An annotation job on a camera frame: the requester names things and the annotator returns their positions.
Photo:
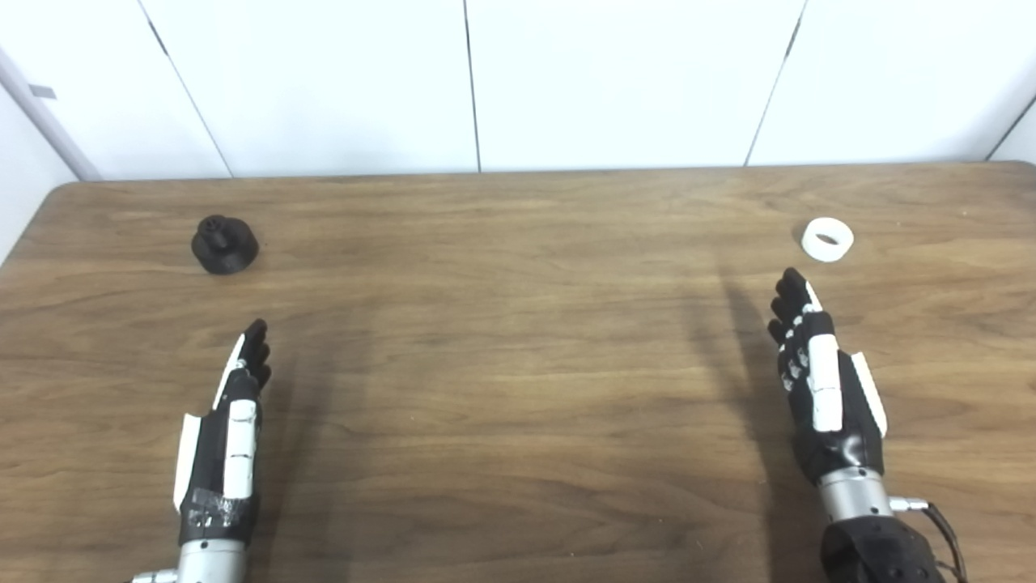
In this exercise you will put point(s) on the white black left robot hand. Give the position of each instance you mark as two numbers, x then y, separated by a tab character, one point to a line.
240	453

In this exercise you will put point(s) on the grey wall corner post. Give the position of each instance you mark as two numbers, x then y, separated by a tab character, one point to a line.
48	121

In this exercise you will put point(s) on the round black part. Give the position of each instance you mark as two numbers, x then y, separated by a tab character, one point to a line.
225	247

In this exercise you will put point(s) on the small grey tag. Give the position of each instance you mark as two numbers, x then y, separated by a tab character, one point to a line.
42	91

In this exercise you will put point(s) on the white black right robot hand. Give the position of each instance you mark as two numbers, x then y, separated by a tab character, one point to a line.
824	389

